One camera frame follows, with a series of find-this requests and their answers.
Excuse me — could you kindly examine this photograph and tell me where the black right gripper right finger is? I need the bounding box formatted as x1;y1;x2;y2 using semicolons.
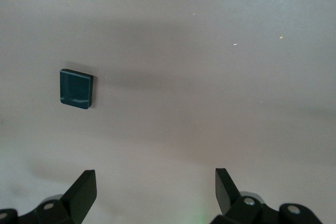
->
209;167;327;224

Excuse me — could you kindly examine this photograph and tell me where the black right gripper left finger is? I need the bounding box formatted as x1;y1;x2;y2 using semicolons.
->
0;169;98;224

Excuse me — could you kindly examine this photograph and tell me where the black phone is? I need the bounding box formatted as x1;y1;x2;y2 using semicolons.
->
59;68;95;110

